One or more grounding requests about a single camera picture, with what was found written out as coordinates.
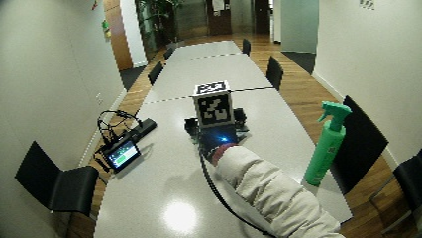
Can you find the white marker cube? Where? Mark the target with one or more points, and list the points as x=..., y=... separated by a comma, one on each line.
x=213, y=105

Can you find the small screen device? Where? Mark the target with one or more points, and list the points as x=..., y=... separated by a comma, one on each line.
x=122, y=154

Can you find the black chair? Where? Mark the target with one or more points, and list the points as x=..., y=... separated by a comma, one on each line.
x=274, y=72
x=246, y=47
x=167, y=53
x=57, y=183
x=408, y=185
x=154, y=72
x=358, y=145

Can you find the green spray bottle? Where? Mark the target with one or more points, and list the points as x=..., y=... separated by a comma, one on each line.
x=327, y=145

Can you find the black floor mat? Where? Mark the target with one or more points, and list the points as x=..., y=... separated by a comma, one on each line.
x=299, y=61
x=130, y=76

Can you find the green potted plant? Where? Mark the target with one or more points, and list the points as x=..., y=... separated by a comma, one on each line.
x=155, y=20

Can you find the wooden door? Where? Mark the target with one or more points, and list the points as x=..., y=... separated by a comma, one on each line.
x=118, y=34

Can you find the black camera bar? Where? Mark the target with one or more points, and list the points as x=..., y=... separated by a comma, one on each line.
x=139, y=129

